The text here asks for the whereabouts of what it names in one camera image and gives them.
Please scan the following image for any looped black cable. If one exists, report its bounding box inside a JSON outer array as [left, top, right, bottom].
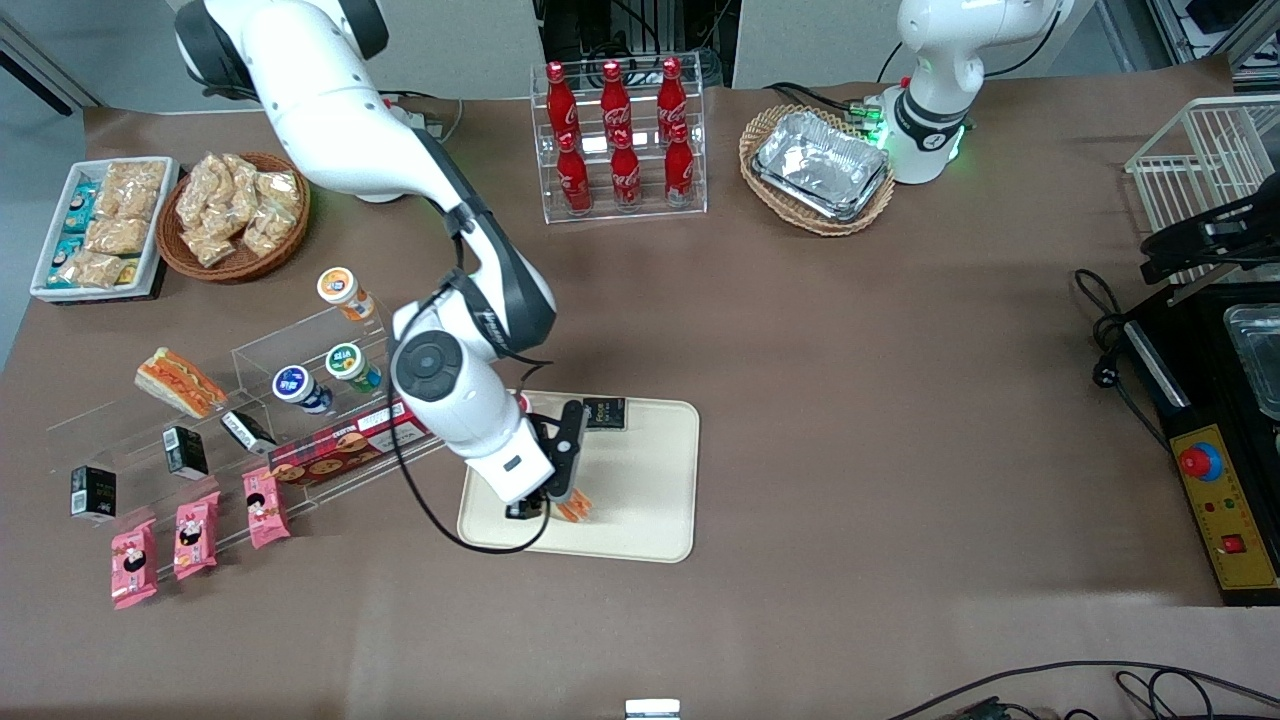
[[1115, 669, 1216, 720]]

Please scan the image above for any light oval wicker basket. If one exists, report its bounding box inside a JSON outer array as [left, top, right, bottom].
[[738, 103, 897, 238]]

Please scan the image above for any orange-lid white cup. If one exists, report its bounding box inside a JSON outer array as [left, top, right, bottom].
[[316, 266, 377, 323]]

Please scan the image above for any silver foil tray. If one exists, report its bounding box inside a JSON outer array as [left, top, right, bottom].
[[749, 109, 892, 223]]

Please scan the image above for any long black cable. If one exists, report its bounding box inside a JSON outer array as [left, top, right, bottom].
[[885, 659, 1280, 720]]

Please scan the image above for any clear bag of beige crackers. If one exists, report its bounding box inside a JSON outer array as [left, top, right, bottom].
[[255, 170, 301, 216], [84, 216, 151, 257], [185, 225, 236, 269], [98, 160, 168, 223], [178, 158, 223, 229], [58, 250, 129, 291], [240, 205, 291, 259], [205, 152, 259, 201]]

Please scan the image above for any grey arm base connector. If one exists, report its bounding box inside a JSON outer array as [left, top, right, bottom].
[[395, 95, 448, 141]]

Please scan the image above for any green-lid white cup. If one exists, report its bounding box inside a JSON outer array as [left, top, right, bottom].
[[324, 342, 384, 393]]

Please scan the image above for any dark round wicker basket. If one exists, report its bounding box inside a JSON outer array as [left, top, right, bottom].
[[155, 151, 312, 284]]

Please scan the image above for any teal snack pack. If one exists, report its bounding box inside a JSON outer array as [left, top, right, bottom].
[[48, 235, 89, 291], [64, 180, 101, 236]]

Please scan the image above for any metal shelf frame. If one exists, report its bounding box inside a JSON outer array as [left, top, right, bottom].
[[1145, 0, 1280, 91]]

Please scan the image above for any pink cartoon snack pack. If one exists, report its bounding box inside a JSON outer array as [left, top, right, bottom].
[[242, 466, 292, 550], [172, 491, 222, 582], [109, 518, 160, 610]]

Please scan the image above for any dark equipment rack with cables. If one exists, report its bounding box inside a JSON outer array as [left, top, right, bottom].
[[535, 0, 736, 91]]

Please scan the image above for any black power cable with plug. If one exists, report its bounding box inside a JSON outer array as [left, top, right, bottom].
[[1072, 267, 1173, 453]]

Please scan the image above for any brown table cover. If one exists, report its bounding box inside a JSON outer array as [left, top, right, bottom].
[[0, 55, 1280, 720]]

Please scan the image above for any small clear acrylic step stand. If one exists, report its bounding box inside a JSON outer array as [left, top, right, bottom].
[[230, 295, 406, 421]]

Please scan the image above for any black sealing machine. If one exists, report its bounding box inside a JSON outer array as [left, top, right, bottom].
[[1118, 280, 1280, 608]]

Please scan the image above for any clear acrylic bottle rack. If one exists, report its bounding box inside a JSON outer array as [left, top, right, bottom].
[[529, 52, 709, 226]]

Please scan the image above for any silver machine handle bar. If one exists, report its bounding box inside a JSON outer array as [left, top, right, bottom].
[[1124, 320, 1193, 409]]

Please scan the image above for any white rectangular snack tray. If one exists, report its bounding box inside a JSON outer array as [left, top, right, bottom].
[[30, 157, 181, 303]]

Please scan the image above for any long red cookie box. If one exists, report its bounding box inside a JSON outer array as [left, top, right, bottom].
[[267, 398, 433, 489]]

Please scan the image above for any red emergency stop button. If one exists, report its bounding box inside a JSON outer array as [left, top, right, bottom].
[[1177, 442, 1224, 482]]

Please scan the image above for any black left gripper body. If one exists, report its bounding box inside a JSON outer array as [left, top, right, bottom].
[[1215, 196, 1280, 263]]

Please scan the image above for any beige plastic serving tray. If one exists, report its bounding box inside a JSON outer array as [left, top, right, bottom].
[[456, 387, 701, 564]]

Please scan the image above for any yellow control panel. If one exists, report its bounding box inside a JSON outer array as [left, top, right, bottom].
[[1168, 424, 1280, 593]]

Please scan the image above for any red cola bottle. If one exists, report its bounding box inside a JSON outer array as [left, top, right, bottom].
[[656, 57, 689, 146], [600, 60, 633, 151], [664, 122, 696, 206], [546, 62, 579, 151], [610, 128, 643, 209], [556, 132, 593, 214]]

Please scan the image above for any large clear acrylic step stand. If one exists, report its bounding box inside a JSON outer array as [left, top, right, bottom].
[[45, 385, 449, 563]]

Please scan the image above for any white wire basket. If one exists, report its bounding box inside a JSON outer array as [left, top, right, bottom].
[[1125, 95, 1280, 286]]

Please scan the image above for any metal container in machine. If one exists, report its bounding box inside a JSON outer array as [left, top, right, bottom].
[[1222, 303, 1280, 421]]

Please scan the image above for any blue-lid white cup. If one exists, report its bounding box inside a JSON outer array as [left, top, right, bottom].
[[271, 365, 334, 415]]

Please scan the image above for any black base cable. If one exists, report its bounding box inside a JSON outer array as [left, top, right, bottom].
[[765, 81, 881, 126]]

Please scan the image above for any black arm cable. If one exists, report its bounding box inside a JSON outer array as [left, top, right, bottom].
[[385, 200, 553, 556]]

